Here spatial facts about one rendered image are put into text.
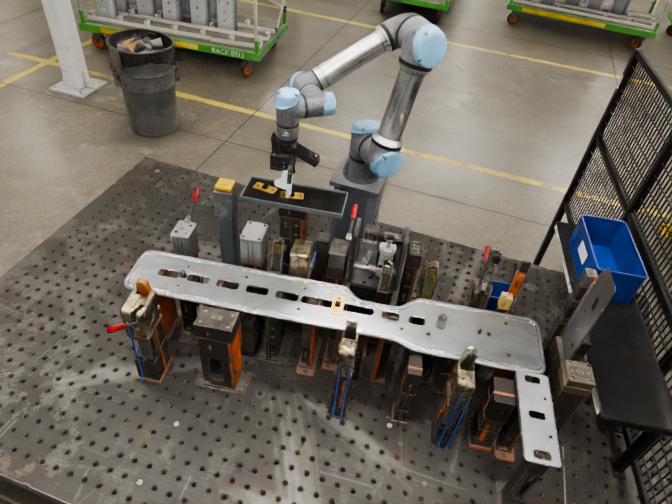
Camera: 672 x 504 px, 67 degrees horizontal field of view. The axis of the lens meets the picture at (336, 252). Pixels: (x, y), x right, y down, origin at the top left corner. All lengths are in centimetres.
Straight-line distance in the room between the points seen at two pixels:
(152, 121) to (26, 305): 250
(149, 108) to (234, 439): 315
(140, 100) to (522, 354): 349
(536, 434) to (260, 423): 85
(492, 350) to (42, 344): 156
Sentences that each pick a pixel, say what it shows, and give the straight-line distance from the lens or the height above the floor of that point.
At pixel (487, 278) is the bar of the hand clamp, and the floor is 111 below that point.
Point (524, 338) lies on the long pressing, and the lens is 178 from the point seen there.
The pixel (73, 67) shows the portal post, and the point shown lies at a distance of 533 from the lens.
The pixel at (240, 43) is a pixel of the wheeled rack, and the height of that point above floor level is 31.
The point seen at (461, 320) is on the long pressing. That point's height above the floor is 100.
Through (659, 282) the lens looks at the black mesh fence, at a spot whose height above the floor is 116.
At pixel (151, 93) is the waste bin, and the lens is 435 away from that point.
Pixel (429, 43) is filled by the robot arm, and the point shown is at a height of 170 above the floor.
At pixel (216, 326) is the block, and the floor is 103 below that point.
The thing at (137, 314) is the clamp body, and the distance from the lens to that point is 163.
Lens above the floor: 226
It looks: 42 degrees down
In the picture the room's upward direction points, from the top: 7 degrees clockwise
